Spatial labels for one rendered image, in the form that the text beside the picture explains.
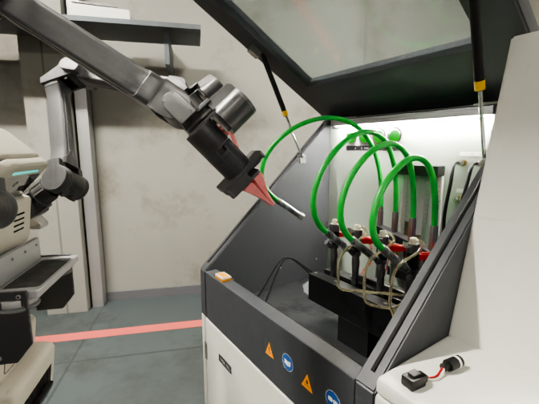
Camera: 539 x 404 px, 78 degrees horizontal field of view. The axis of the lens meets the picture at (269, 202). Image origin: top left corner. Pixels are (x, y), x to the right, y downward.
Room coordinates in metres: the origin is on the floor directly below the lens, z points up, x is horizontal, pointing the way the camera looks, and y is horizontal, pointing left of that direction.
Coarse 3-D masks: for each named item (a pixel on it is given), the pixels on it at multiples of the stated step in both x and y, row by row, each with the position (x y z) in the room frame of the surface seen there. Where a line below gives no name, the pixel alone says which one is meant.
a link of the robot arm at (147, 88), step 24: (0, 0) 0.61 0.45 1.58; (24, 0) 0.62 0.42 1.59; (24, 24) 0.61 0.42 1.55; (48, 24) 0.61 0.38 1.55; (72, 24) 0.62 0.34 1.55; (72, 48) 0.61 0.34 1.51; (96, 48) 0.61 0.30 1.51; (96, 72) 0.61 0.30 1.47; (120, 72) 0.60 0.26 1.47; (144, 72) 0.60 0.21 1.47; (144, 96) 0.59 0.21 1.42; (168, 120) 0.60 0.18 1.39
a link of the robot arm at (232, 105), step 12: (228, 84) 0.62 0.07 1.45; (168, 96) 0.58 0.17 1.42; (180, 96) 0.59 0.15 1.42; (216, 96) 0.61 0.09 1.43; (228, 96) 0.61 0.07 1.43; (240, 96) 0.60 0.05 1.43; (168, 108) 0.58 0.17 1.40; (180, 108) 0.58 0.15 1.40; (192, 108) 0.58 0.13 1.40; (204, 108) 0.61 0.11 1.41; (216, 108) 0.60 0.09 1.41; (228, 108) 0.60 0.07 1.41; (240, 108) 0.60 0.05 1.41; (252, 108) 0.61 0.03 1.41; (180, 120) 0.58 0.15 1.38; (192, 120) 0.61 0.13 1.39; (228, 120) 0.59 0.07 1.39; (240, 120) 0.61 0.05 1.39
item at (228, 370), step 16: (208, 320) 1.02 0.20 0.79; (208, 336) 1.02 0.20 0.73; (224, 336) 0.92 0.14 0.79; (208, 352) 1.02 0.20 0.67; (224, 352) 0.92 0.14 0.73; (240, 352) 0.84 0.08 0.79; (208, 368) 1.02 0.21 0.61; (224, 368) 0.92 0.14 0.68; (240, 368) 0.84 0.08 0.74; (256, 368) 0.78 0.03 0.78; (208, 384) 1.03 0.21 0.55; (224, 384) 0.93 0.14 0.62; (240, 384) 0.84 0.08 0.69; (256, 384) 0.77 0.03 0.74; (272, 384) 0.72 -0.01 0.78; (208, 400) 1.03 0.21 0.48; (224, 400) 0.93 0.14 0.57; (240, 400) 0.84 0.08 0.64; (256, 400) 0.77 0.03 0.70; (272, 400) 0.71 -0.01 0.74; (288, 400) 0.67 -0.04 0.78
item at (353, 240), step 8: (376, 144) 0.76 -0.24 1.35; (384, 144) 0.77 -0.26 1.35; (392, 144) 0.78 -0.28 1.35; (400, 144) 0.80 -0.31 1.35; (368, 152) 0.74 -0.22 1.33; (360, 160) 0.73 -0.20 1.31; (352, 168) 0.72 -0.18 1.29; (408, 168) 0.84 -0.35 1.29; (352, 176) 0.71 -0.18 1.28; (344, 184) 0.71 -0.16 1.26; (344, 192) 0.70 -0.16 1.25; (344, 200) 0.70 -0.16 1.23; (344, 224) 0.70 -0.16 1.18; (408, 224) 0.86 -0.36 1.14; (344, 232) 0.70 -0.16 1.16; (408, 232) 0.85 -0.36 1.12; (352, 240) 0.72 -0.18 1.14; (360, 248) 0.73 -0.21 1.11; (368, 248) 0.74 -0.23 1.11; (368, 256) 0.75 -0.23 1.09
